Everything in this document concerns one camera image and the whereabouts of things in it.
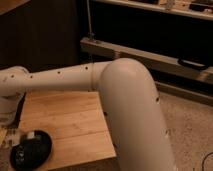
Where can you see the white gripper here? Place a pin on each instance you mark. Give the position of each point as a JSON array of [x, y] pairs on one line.
[[8, 110]]

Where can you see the white plastic bottle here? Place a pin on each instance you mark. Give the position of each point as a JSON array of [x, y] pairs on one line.
[[30, 135]]

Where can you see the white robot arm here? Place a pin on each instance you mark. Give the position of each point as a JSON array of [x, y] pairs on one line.
[[129, 99]]

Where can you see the black ceramic bowl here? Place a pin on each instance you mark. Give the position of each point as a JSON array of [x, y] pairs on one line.
[[31, 153]]

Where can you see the wooden table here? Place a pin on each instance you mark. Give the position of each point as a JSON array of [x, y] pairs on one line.
[[75, 122]]

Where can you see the metal pole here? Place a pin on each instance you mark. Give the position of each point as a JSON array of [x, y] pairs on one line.
[[91, 34]]

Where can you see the wooden shelf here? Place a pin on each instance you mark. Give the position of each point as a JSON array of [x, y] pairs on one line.
[[176, 7]]

